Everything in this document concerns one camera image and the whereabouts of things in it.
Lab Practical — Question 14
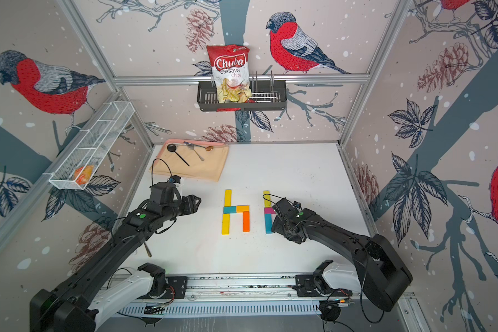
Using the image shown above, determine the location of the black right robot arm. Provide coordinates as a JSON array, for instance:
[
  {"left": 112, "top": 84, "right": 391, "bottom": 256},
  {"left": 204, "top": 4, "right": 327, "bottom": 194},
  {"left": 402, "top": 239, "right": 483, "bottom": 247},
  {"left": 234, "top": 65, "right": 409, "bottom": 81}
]
[{"left": 271, "top": 198, "right": 413, "bottom": 312}]

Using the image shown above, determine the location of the black wire basket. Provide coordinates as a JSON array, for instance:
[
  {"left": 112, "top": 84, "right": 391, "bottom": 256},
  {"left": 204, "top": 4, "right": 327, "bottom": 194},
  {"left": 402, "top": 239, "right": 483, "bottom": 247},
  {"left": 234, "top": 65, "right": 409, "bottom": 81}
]
[{"left": 197, "top": 74, "right": 287, "bottom": 111}]

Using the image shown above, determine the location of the teal long block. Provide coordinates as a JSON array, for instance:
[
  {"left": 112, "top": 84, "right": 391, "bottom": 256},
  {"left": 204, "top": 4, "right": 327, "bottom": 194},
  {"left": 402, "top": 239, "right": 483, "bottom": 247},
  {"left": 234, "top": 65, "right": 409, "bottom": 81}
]
[{"left": 264, "top": 214, "right": 273, "bottom": 234}]

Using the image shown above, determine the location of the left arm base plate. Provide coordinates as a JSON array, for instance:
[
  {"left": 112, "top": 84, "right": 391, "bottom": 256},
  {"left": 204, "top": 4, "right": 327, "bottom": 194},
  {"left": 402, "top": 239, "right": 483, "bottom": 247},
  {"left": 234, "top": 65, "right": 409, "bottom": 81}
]
[{"left": 141, "top": 276, "right": 189, "bottom": 300}]

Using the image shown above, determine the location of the orange item in white basket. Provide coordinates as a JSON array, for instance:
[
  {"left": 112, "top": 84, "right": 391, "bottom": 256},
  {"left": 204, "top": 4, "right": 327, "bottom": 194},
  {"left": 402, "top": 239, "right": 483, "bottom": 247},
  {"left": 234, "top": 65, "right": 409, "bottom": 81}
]
[{"left": 73, "top": 165, "right": 94, "bottom": 186}]

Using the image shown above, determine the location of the small wooden spoon by wall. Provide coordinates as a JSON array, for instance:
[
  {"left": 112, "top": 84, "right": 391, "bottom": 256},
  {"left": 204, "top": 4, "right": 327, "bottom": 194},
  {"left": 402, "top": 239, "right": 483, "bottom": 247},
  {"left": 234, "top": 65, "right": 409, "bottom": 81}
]
[{"left": 144, "top": 242, "right": 152, "bottom": 258}]

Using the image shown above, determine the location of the silver fork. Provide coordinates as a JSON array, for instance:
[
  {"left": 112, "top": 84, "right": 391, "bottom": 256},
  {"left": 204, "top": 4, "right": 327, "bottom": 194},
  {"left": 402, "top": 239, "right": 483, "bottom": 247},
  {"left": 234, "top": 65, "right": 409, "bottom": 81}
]
[{"left": 183, "top": 141, "right": 205, "bottom": 162}]

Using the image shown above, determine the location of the orange block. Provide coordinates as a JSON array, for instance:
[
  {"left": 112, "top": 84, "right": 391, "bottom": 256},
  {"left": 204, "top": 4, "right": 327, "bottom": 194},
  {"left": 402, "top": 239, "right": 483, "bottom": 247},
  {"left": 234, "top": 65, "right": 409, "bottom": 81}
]
[{"left": 242, "top": 211, "right": 250, "bottom": 232}]

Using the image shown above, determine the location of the small amber block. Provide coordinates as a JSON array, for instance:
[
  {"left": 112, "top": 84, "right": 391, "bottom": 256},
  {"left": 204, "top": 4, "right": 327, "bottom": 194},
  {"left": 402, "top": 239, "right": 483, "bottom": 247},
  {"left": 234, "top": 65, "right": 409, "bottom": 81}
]
[{"left": 236, "top": 206, "right": 250, "bottom": 213}]

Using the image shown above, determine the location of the black ladle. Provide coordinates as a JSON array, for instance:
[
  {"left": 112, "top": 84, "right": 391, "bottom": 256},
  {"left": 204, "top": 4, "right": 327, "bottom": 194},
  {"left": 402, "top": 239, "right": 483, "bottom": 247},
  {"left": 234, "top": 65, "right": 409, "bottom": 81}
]
[{"left": 167, "top": 144, "right": 190, "bottom": 167}]

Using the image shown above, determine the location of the wooden handled spoon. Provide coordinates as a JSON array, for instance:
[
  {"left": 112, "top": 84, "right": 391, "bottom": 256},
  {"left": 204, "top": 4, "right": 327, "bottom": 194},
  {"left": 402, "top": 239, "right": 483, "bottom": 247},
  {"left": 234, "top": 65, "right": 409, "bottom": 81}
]
[{"left": 183, "top": 141, "right": 214, "bottom": 152}]

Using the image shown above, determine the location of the lime yellow block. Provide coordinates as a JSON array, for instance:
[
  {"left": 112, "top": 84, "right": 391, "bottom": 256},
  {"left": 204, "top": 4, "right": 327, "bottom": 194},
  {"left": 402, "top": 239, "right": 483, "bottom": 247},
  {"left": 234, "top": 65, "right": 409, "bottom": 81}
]
[{"left": 263, "top": 190, "right": 273, "bottom": 208}]

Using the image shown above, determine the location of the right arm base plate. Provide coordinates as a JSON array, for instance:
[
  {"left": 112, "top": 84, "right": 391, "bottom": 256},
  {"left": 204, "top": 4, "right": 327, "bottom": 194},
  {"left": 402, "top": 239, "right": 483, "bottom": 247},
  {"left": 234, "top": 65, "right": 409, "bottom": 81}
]
[{"left": 293, "top": 275, "right": 353, "bottom": 297}]

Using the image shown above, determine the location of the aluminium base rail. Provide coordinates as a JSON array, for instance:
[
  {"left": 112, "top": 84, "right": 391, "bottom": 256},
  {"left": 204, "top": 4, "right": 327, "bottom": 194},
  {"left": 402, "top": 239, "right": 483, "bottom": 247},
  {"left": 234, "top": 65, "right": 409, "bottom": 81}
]
[{"left": 107, "top": 271, "right": 416, "bottom": 318}]

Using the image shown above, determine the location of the white wire shelf basket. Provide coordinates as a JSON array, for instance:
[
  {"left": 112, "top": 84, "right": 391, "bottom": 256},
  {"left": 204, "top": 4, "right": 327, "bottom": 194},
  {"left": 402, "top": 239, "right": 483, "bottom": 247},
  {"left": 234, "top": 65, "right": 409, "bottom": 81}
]
[{"left": 49, "top": 101, "right": 135, "bottom": 190}]

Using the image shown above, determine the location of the beige folded cloth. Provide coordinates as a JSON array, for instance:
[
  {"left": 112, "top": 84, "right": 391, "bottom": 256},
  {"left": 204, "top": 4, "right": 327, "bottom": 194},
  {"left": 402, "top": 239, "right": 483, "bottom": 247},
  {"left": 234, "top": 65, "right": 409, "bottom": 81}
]
[{"left": 149, "top": 139, "right": 229, "bottom": 182}]

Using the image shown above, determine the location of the small teal block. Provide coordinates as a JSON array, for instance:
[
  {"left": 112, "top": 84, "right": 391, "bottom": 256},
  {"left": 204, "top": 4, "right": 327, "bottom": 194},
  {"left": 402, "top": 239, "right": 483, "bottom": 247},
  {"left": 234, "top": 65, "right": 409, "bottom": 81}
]
[{"left": 224, "top": 206, "right": 237, "bottom": 214}]

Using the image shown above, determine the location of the red cassava chips bag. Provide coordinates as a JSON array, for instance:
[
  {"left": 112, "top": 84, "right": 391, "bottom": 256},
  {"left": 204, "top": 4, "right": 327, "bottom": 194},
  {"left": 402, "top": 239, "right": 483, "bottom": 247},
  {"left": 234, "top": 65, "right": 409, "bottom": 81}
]
[{"left": 207, "top": 44, "right": 252, "bottom": 103}]

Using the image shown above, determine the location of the magenta block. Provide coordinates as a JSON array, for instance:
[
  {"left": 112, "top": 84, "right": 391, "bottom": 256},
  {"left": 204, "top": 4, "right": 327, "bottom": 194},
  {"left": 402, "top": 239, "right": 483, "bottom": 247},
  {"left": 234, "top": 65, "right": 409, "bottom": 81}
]
[{"left": 264, "top": 207, "right": 276, "bottom": 214}]

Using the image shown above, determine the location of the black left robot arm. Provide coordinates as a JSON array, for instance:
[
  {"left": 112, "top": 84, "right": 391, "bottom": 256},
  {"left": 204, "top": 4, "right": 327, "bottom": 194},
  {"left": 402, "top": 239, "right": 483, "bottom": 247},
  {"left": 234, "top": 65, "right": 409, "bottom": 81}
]
[{"left": 29, "top": 182, "right": 201, "bottom": 331}]

